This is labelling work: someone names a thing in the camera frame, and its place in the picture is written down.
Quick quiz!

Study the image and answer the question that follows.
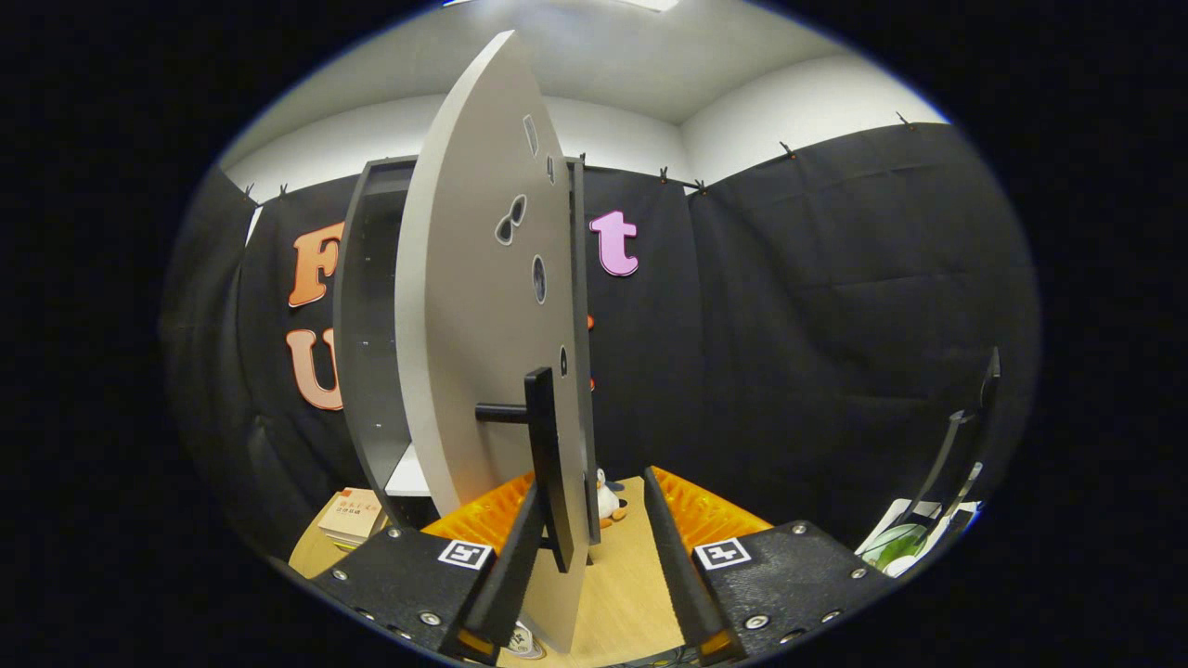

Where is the black frame stand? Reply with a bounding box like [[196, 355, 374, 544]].
[[905, 346, 1003, 553]]

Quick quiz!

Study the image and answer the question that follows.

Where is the grey shoe cabinet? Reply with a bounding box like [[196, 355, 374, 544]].
[[332, 155, 602, 548]]

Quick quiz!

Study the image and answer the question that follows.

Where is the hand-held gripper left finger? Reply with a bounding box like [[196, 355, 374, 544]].
[[311, 471, 549, 664]]

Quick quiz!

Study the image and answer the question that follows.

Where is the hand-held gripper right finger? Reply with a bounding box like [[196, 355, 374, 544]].
[[643, 466, 898, 665]]

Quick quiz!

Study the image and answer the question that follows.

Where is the white shoe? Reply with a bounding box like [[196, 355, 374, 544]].
[[506, 622, 549, 662]]

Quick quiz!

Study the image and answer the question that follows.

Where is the black door handle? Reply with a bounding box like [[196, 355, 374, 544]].
[[475, 366, 576, 573]]

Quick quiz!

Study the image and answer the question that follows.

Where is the black backdrop cloth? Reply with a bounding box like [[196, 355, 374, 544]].
[[160, 121, 1040, 558]]

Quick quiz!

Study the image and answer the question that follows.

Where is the penguin plush toy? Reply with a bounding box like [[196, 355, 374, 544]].
[[594, 467, 629, 530]]

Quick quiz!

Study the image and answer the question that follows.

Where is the beige cover book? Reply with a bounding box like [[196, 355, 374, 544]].
[[318, 487, 386, 548]]

